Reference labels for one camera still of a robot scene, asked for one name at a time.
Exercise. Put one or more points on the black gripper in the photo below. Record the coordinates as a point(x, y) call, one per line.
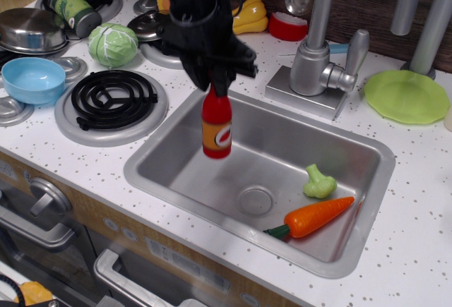
point(210, 46)

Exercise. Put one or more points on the red toy ketchup bottle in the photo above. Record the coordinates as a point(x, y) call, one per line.
point(216, 114)

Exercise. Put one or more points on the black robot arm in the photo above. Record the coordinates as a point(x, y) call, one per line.
point(198, 11)

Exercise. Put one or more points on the silver sink basin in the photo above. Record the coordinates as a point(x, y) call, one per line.
point(262, 179)

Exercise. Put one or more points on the back right stove burner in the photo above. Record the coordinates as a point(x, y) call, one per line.
point(157, 53)

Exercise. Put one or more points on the yellow toy squash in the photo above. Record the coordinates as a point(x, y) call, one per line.
point(251, 17)

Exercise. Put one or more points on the metal pot lid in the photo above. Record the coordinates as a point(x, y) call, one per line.
point(146, 25)

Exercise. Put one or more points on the orange toy corn piece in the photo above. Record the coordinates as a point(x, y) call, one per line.
point(163, 6)

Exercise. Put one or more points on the red white toy container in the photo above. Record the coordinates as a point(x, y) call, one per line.
point(286, 27)

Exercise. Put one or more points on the silver stove knob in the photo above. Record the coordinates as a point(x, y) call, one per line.
point(75, 68)
point(144, 6)
point(14, 112)

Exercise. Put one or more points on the green toy cabbage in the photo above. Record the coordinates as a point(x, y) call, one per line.
point(112, 45)

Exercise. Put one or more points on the front black stove burner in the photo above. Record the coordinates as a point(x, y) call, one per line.
point(111, 108)

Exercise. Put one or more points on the green toy can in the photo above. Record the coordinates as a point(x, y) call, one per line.
point(79, 15)

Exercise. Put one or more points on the green toy broccoli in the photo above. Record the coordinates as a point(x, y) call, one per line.
point(318, 186)

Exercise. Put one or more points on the orange toy carrot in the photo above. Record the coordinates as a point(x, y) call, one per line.
point(305, 220)

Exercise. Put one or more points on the blue plastic bowl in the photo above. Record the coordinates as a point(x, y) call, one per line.
point(33, 80)

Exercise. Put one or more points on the stainless steel pot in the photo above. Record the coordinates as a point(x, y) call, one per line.
point(32, 31)

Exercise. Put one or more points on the green plastic plate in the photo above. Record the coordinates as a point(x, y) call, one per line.
point(407, 97)

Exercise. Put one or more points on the grey oven knob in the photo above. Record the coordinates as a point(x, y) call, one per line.
point(49, 197)

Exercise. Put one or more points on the grey vertical pole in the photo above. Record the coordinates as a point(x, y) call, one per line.
point(430, 39)

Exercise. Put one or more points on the yellow object in basket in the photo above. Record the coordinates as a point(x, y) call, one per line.
point(34, 292)

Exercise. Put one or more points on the blue utensil handle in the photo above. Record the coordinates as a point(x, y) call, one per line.
point(336, 48)

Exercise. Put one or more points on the upper oven door handle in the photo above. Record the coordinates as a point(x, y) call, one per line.
point(57, 239)

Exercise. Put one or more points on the oven door handle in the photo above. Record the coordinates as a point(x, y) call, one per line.
point(105, 272)
point(57, 239)

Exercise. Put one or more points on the lower oven door handle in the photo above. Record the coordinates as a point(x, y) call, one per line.
point(105, 272)

